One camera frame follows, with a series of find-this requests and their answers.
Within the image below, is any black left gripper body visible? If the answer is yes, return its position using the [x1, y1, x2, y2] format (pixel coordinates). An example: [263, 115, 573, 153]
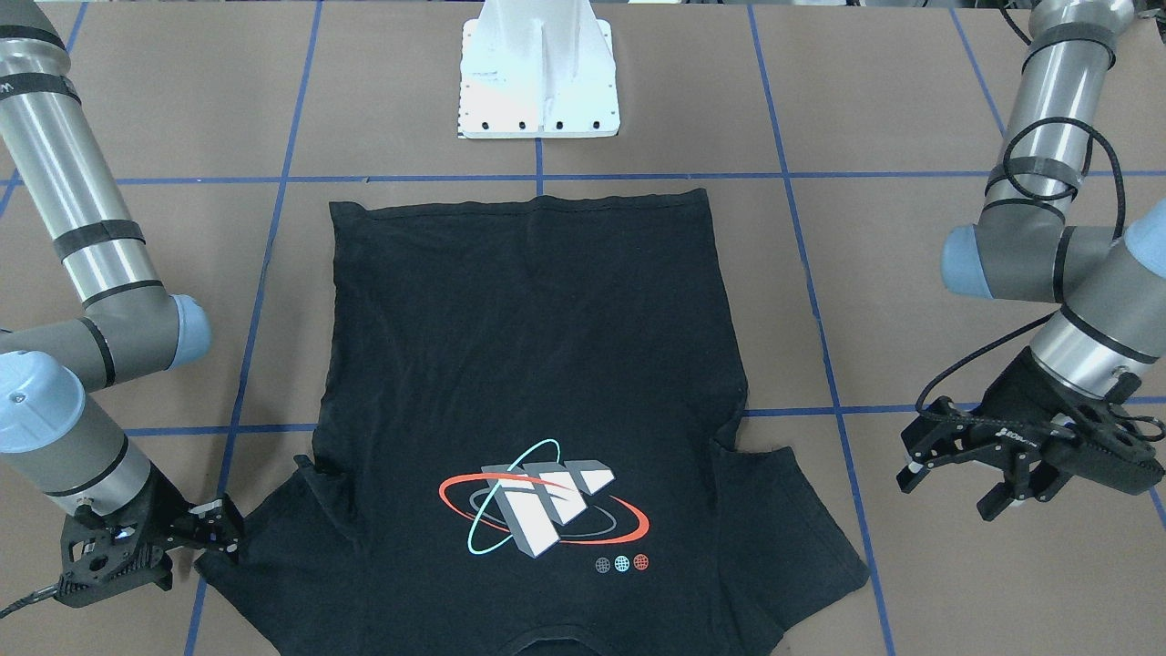
[979, 348, 1163, 495]

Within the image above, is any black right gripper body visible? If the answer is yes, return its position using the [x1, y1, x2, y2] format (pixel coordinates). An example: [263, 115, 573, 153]
[56, 474, 194, 608]

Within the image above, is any black graphic t-shirt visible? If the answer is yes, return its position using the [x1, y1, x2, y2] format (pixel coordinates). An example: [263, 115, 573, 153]
[196, 190, 869, 655]

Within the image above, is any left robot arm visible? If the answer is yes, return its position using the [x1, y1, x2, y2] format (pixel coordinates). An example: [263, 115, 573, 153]
[895, 1, 1165, 520]

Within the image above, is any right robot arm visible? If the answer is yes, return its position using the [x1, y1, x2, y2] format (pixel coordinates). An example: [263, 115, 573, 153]
[1, 1, 244, 616]

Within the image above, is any brown table mat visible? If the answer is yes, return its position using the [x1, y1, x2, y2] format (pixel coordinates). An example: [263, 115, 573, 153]
[43, 1, 1163, 655]

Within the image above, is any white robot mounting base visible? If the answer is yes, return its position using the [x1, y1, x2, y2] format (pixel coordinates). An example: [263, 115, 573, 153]
[457, 1, 621, 137]

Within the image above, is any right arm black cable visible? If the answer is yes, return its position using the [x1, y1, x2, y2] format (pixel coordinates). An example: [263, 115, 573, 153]
[0, 588, 65, 620]

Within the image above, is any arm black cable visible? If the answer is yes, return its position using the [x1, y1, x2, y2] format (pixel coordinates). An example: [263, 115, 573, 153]
[0, 588, 65, 620]
[915, 117, 1166, 447]

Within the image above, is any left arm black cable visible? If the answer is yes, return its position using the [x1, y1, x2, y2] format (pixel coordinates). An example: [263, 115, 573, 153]
[915, 117, 1166, 447]

